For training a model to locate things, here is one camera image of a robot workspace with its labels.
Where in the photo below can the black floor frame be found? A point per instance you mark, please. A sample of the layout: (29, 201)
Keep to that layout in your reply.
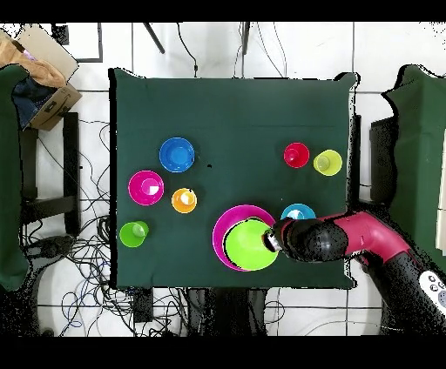
(100, 45)

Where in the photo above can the green cloth covered table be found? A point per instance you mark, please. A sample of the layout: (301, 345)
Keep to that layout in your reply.
(8, 174)
(418, 156)

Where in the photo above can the red cup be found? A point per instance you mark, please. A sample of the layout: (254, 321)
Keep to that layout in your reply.
(296, 155)

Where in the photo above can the large pink bowl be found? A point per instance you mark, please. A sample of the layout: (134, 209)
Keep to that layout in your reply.
(219, 236)

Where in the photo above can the yellow cup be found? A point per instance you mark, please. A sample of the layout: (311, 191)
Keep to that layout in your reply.
(332, 163)

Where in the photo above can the cardboard box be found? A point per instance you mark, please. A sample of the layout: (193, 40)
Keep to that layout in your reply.
(52, 108)

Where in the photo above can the small cyan bowl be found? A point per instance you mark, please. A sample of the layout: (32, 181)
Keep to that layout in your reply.
(298, 212)

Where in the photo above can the dark green tablecloth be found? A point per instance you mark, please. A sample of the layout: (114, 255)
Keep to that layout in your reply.
(237, 122)

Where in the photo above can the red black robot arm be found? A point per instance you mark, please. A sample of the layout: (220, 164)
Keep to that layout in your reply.
(366, 233)

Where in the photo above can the grey chair base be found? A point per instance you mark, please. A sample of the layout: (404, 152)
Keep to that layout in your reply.
(52, 245)

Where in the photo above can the small magenta bowl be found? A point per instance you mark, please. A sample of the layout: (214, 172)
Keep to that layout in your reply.
(137, 188)

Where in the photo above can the tall green cup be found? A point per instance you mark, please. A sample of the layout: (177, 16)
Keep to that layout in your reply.
(127, 235)

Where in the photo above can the orange cup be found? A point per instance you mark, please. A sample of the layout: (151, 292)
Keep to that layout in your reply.
(179, 205)

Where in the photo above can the small blue bowl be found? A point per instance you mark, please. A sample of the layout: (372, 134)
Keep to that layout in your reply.
(176, 154)

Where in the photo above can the large green bowl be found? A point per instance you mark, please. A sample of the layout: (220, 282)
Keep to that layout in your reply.
(247, 247)

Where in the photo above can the black power strip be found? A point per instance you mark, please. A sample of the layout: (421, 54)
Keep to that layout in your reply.
(143, 306)

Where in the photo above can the black box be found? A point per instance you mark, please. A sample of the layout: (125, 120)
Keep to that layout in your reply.
(381, 160)

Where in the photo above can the black stool frame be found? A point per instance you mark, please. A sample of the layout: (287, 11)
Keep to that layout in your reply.
(71, 167)

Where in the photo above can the black tripod leg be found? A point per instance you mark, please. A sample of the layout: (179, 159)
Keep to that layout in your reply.
(155, 39)
(246, 38)

